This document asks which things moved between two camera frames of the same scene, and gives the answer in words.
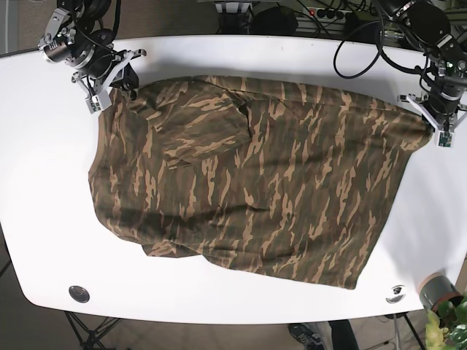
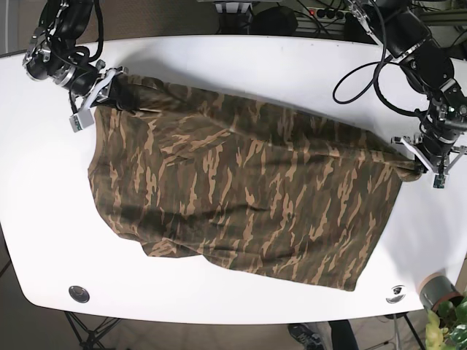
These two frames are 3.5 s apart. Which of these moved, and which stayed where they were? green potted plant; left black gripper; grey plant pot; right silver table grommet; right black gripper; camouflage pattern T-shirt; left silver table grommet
Moved: left black gripper; right black gripper; camouflage pattern T-shirt
Stayed: grey plant pot; green potted plant; left silver table grommet; right silver table grommet
